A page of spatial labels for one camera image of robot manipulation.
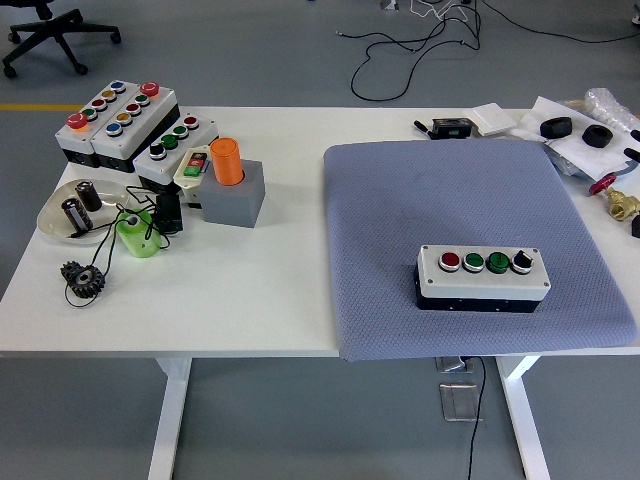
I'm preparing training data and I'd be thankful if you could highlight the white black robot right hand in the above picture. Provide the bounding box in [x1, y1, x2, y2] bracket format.
[623, 127, 640, 229]

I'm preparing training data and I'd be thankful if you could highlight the grey four-button control box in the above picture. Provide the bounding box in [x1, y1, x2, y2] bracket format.
[133, 113, 220, 194]
[413, 244, 552, 314]

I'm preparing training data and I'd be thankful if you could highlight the grey five-button control box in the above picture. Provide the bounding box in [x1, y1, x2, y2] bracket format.
[53, 79, 132, 168]
[88, 81, 180, 175]

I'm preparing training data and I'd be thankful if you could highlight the white foam sheet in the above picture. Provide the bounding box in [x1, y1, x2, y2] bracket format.
[509, 95, 640, 181]

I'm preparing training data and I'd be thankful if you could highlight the clear bubble wrap bag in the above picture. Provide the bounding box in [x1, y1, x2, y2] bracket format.
[583, 87, 640, 135]

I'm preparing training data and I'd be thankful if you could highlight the clear plastic bag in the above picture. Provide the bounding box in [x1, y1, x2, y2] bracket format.
[543, 141, 589, 180]

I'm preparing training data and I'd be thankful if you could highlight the black device with green label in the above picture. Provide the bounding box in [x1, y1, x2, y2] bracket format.
[430, 117, 473, 140]

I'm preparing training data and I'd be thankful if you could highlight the grey-blue textured mat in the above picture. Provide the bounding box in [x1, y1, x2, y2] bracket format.
[322, 138, 637, 362]

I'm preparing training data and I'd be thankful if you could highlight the silver floor socket plate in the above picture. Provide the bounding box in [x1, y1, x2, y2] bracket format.
[434, 355, 476, 375]
[438, 382, 484, 423]

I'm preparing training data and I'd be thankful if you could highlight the white table leg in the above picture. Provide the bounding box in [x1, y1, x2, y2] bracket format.
[147, 357, 194, 480]
[495, 355, 551, 480]

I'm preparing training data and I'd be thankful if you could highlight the grey block with hole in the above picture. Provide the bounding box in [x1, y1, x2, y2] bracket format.
[198, 159, 266, 229]

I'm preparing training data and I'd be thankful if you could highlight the orange cylinder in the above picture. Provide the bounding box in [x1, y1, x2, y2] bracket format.
[208, 137, 245, 187]

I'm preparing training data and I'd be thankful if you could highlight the small black adapter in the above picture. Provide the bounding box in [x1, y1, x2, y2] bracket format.
[154, 192, 184, 234]

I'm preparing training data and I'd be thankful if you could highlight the green plastic cylinder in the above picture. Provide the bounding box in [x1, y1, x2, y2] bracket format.
[115, 209, 164, 259]

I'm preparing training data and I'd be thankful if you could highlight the brown capacitor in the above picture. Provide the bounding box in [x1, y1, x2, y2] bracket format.
[74, 180, 103, 212]

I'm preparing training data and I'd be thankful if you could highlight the black capacitor with grey stripe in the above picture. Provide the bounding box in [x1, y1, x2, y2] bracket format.
[60, 197, 93, 235]

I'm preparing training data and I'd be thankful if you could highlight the black bevel gear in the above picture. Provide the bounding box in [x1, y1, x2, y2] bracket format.
[59, 260, 108, 300]

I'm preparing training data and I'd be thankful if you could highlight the silver shallow dish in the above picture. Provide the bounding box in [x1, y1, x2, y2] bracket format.
[36, 178, 131, 246]

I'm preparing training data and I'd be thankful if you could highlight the black office chair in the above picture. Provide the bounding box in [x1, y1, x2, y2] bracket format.
[0, 0, 122, 80]

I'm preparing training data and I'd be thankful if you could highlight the black rubber ring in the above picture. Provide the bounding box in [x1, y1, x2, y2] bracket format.
[538, 116, 575, 140]
[581, 124, 613, 149]

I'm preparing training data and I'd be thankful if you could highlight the brass valve with red handle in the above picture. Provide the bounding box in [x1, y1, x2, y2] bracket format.
[588, 172, 640, 221]

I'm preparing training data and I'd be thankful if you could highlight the white square switch panel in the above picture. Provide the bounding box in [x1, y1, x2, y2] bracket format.
[469, 102, 516, 136]

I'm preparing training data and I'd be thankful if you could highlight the long black floor cable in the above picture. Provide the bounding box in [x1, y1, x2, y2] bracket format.
[479, 0, 640, 44]

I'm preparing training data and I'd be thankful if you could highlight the white floor cable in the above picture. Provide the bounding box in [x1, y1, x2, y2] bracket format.
[409, 0, 469, 21]

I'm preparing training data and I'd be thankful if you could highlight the black power cable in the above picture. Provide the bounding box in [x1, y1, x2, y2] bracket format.
[467, 355, 487, 480]

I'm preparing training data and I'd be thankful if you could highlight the cream two-button switch box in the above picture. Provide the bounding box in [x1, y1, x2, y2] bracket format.
[172, 145, 214, 209]

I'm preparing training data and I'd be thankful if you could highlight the thin black wire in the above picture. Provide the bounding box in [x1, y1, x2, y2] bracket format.
[63, 185, 174, 309]

